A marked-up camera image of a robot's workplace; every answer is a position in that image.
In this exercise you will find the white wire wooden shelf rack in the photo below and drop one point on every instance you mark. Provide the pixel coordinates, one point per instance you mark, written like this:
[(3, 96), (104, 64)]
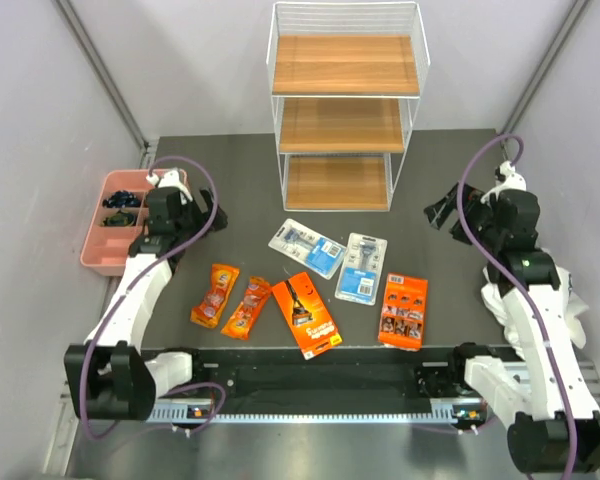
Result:
[(346, 82)]

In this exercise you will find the blue razor blister pack one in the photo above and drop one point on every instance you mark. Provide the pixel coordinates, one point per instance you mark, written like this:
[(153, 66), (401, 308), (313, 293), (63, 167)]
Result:
[(309, 248)]

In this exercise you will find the orange cartridge box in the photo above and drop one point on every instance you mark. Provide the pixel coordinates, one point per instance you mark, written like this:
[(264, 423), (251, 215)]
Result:
[(403, 312)]

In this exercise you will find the orange razor pouch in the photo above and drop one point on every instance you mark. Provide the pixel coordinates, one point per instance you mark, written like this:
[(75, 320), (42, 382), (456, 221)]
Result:
[(243, 319), (208, 313)]

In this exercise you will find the white crumpled cloth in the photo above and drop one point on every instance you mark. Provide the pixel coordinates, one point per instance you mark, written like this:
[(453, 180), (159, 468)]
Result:
[(573, 305)]

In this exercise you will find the blue razor blister pack two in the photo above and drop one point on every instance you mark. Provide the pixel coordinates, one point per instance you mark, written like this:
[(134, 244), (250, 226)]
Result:
[(361, 269)]

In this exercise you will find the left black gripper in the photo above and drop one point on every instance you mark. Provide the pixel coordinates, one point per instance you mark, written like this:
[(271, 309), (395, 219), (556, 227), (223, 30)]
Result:
[(208, 202)]

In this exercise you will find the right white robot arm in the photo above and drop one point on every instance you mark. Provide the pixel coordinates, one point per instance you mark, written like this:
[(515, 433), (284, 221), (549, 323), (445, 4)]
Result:
[(552, 422)]

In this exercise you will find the green black item in tray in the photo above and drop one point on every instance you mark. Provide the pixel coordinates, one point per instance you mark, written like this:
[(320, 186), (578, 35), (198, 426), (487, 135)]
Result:
[(119, 219)]

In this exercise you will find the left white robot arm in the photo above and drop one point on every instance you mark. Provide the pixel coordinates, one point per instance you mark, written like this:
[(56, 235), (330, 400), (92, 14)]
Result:
[(108, 378)]

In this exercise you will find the orange Gillette razor box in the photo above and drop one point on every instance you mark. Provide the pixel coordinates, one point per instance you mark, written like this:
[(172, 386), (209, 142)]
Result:
[(312, 326)]

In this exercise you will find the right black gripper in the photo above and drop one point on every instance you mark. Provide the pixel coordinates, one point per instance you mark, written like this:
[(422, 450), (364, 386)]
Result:
[(439, 212)]

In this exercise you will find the pink divided plastic tray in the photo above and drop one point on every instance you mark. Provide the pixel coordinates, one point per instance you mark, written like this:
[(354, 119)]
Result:
[(106, 247)]

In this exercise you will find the blue black item in tray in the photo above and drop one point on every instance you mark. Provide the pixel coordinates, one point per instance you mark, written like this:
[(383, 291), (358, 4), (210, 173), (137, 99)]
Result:
[(122, 199)]

